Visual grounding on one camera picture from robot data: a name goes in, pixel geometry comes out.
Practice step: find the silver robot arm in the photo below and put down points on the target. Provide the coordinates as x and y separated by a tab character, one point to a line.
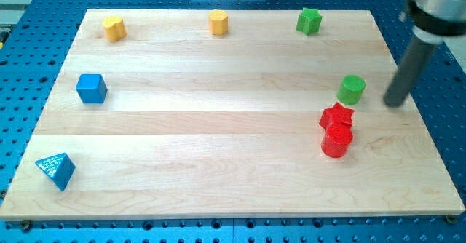
435	20

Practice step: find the blue triangle block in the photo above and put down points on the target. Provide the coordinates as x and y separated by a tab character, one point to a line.
58	168

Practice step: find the light wooden board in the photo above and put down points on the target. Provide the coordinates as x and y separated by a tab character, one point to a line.
202	126

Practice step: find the yellow hexagon block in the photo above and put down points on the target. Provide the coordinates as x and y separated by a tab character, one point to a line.
218	22

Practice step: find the red star block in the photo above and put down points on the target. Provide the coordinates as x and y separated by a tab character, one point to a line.
337	114

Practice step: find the red cylinder block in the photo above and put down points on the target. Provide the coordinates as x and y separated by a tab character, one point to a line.
337	140

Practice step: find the green star block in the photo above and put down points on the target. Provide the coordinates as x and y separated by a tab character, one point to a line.
309	21

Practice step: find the green cylinder block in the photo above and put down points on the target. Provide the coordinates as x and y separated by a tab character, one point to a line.
351	89

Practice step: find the blue cube block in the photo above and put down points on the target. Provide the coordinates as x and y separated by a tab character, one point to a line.
91	88

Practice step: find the yellow heart block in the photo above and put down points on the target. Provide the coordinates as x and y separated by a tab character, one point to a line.
114	28

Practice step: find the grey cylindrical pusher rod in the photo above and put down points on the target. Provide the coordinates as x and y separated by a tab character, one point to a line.
415	59

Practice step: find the blue perforated metal table plate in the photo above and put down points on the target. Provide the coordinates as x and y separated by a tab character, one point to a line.
38	44

